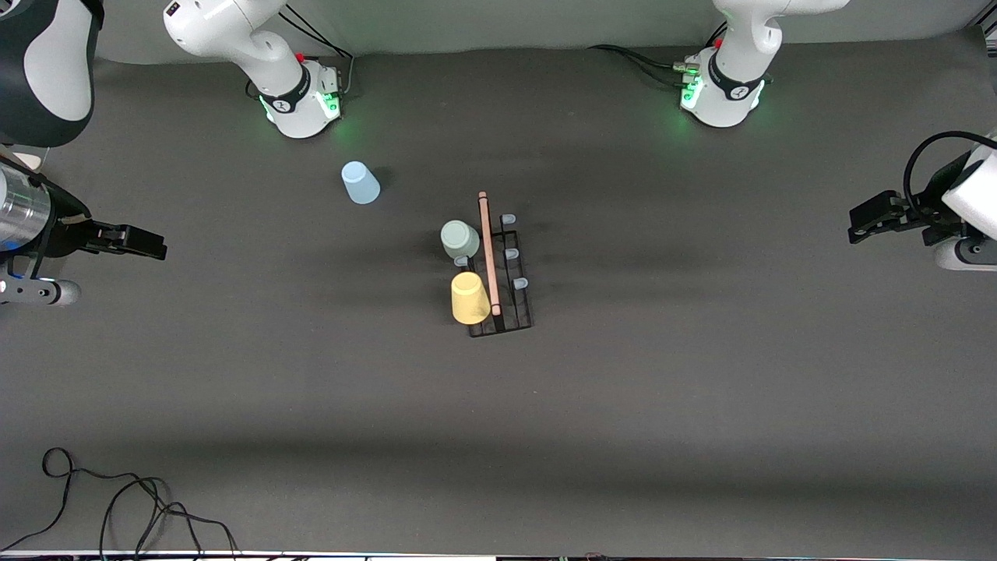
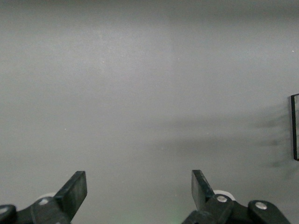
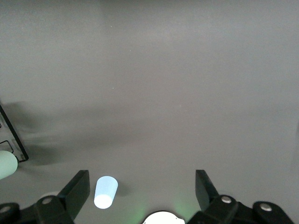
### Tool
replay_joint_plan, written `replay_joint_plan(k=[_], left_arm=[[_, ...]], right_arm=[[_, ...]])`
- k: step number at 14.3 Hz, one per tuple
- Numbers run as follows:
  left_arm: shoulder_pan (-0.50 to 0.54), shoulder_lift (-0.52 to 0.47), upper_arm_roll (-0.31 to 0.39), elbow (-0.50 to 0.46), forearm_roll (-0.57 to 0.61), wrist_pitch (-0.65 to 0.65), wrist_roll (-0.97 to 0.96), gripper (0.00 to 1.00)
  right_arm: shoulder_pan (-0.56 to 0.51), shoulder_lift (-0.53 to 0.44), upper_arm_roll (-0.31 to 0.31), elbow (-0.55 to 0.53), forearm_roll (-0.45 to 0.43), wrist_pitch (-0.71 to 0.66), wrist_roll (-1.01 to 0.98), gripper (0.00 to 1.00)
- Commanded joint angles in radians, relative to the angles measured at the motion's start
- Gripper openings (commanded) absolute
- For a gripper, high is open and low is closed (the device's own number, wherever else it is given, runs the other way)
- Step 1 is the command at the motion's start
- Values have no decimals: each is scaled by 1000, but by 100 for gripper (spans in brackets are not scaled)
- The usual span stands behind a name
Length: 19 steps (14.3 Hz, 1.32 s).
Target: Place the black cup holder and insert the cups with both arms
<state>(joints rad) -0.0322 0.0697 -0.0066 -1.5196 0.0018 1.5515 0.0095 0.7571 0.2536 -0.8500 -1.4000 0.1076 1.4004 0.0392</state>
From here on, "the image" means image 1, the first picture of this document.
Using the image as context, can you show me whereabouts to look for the pale green plastic cup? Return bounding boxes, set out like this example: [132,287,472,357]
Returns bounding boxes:
[440,220,481,261]

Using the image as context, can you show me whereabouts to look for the yellow plastic cup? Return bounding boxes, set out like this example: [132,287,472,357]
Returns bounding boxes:
[451,271,491,325]

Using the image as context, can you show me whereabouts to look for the black wire cup holder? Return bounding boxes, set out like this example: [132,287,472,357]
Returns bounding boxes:
[453,191,534,338]

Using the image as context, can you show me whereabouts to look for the pale blue plastic cup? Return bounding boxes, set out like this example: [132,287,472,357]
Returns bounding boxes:
[341,161,382,205]

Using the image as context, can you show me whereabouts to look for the beige box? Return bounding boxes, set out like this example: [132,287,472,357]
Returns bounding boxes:
[0,146,44,174]

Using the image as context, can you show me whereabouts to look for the dark grey table cloth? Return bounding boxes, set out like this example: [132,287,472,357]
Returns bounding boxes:
[0,27,997,556]

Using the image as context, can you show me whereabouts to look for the black left arm wrist cable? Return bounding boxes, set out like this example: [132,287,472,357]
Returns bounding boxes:
[904,131,997,227]

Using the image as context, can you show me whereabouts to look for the thin black loose cable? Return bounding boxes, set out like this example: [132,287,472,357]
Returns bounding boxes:
[0,447,238,556]

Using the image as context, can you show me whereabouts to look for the black right arm base cables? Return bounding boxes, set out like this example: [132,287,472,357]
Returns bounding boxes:
[280,4,356,98]

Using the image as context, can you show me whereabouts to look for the black arm base cables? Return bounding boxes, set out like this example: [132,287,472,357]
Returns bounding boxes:
[588,23,729,86]
[280,4,356,98]

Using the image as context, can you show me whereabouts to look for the black left arm base cables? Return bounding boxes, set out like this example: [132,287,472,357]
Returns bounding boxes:
[588,23,729,86]

